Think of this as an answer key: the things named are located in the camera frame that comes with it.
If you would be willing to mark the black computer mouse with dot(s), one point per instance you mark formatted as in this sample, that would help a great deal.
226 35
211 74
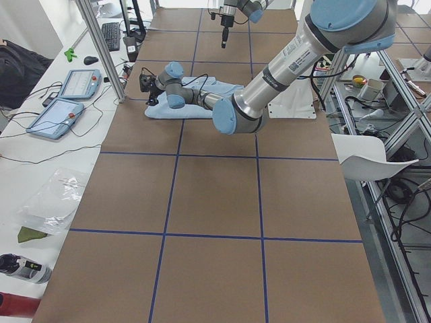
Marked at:
89 60

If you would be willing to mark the light blue button shirt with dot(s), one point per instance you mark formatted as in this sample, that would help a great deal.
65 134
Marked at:
210 84

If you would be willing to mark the teach pendant tablet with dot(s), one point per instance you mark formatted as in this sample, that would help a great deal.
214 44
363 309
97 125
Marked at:
80 84
56 119

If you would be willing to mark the black keyboard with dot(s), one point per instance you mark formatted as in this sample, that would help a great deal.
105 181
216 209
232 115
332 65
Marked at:
111 33

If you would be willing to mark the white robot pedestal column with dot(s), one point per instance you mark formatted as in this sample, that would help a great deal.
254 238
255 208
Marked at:
295 102

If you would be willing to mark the lower teach pendant tablet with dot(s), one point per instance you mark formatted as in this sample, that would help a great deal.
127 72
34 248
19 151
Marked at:
56 119

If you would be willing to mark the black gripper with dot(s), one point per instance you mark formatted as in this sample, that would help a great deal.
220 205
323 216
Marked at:
153 87
226 19

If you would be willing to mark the upper teach pendant tablet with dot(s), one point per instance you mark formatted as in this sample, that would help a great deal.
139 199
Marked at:
80 84

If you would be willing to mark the green plastic tool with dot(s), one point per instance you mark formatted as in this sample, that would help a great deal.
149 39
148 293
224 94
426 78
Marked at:
70 54

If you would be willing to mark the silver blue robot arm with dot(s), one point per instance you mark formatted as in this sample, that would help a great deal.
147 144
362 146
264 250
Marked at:
352 26
253 10

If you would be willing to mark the red object at edge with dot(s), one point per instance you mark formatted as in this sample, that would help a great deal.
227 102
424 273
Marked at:
18 306

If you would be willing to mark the clear plastic bag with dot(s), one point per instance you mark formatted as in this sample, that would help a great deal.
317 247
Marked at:
50 210

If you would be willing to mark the aluminium frame post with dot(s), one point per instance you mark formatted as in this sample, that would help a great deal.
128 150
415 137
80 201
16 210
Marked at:
98 40

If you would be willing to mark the olive green cloth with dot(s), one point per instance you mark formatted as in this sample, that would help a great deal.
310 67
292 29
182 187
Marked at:
27 234

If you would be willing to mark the grey black bottle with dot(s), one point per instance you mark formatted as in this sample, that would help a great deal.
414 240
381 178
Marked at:
20 267

